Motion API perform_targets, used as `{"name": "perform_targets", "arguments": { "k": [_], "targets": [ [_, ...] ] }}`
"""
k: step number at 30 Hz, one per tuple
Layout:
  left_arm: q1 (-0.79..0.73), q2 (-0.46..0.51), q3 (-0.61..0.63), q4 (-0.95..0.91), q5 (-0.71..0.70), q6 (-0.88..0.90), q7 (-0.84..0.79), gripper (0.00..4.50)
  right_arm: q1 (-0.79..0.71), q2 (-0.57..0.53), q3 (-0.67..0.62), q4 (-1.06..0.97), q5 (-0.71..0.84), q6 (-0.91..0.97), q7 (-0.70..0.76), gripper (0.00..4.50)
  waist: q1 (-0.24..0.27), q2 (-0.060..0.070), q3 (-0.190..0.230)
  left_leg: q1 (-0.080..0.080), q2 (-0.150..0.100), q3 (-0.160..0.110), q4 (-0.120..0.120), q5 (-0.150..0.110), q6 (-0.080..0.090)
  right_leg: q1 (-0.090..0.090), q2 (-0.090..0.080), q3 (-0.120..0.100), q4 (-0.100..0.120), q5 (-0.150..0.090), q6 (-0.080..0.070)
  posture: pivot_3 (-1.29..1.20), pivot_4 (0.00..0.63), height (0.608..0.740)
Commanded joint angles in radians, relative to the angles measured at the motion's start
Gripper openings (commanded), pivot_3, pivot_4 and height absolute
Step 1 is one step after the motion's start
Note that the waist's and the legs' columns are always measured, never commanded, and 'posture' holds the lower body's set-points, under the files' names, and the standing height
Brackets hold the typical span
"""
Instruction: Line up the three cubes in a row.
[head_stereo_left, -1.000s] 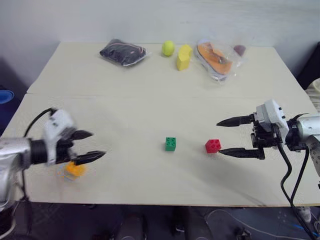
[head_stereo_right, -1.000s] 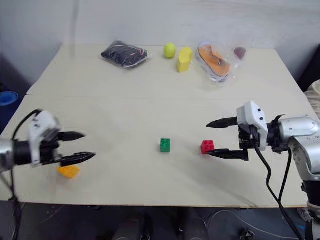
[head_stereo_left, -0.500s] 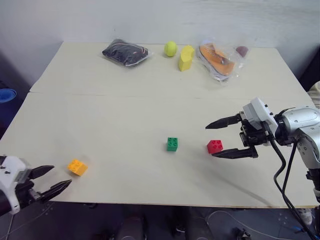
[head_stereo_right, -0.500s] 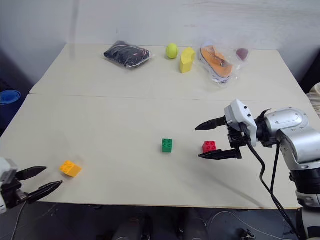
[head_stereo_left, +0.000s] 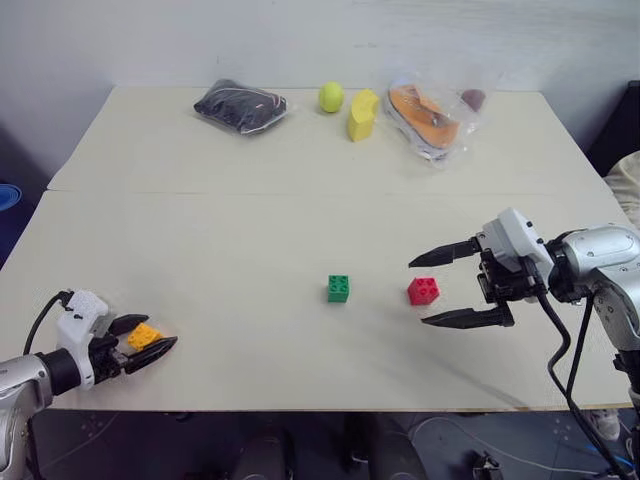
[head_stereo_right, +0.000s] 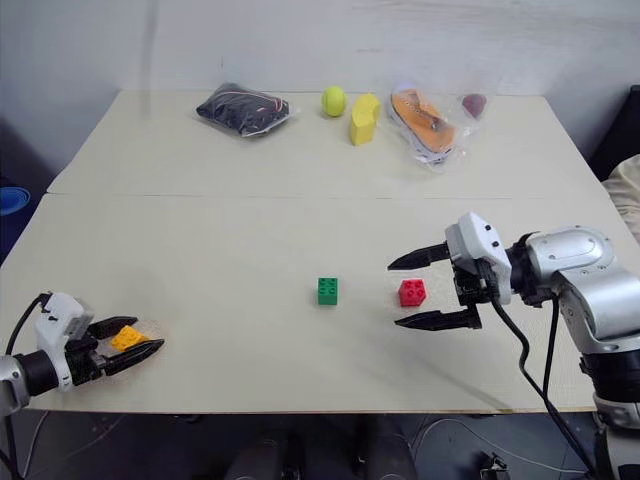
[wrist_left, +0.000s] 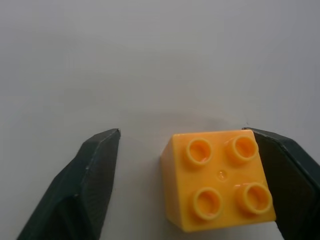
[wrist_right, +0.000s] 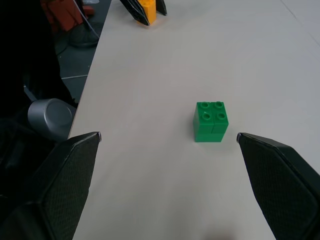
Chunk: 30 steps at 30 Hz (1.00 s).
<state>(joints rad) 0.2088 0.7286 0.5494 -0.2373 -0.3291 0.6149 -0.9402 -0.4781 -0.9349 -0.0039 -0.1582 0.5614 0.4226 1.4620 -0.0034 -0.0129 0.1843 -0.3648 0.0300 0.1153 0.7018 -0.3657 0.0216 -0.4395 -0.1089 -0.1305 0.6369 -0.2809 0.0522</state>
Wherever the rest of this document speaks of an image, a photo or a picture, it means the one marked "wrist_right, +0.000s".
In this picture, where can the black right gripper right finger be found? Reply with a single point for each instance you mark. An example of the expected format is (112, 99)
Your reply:
(282, 185)

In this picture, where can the silver robot body joint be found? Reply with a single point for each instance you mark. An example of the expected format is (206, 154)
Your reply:
(51, 117)

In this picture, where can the yellow toy brick cube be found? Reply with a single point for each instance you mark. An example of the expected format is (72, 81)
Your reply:
(150, 10)

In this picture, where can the green toy brick cube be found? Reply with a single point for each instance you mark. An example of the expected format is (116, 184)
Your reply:
(210, 125)

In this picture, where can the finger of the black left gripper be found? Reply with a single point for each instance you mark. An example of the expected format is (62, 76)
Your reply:
(135, 10)
(162, 5)

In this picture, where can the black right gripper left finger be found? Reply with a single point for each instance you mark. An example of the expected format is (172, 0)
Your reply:
(62, 180)

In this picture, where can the orange red object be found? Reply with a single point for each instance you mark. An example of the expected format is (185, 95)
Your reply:
(65, 12)

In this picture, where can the black robot body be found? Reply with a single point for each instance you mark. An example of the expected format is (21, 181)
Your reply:
(25, 62)

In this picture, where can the grey round stand base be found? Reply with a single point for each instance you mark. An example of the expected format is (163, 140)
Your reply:
(83, 37)

